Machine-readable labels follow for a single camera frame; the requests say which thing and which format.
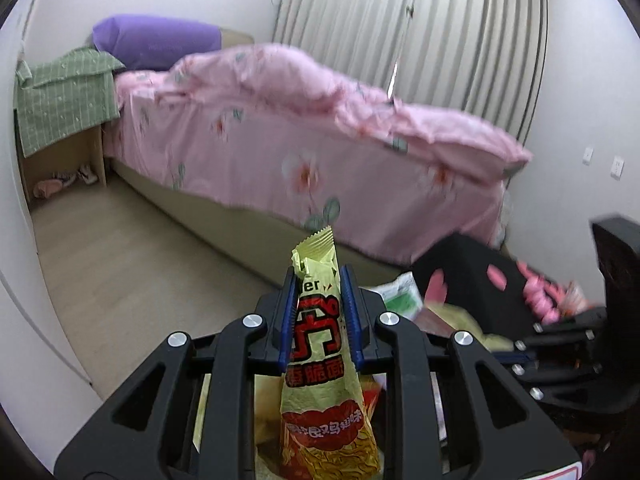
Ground pink caterpillar toy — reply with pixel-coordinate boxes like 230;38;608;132
516;260;566;325

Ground sneaker under nightstand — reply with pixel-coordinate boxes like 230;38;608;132
77;165;99;185

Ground black table cloth pink spots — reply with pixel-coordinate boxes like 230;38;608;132
408;231;601;340

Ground beige headboard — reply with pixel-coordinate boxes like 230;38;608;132
220;28;255;49

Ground wooden nightstand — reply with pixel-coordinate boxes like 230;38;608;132
16;126;107;204

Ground gold noodle snack bag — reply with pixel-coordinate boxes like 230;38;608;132
279;226;381;480

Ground white wall socket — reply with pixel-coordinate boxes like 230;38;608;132
610;156;625;180

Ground pink floral bed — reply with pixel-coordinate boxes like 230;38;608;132
104;44;532;284

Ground green checkered cloth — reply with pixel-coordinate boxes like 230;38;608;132
14;48;125;157

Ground beige curtain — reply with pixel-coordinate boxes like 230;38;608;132
273;0;548;141

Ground green plastic bottle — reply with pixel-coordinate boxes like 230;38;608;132
371;272;424;321

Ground white wall switch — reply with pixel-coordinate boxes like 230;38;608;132
582;146;594;165

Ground yellow trash bag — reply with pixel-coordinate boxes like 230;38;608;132
193;302;513;479

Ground pink slipper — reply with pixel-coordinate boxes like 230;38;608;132
32;179;64;200

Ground purple pillow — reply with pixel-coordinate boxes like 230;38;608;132
92;14;222;72

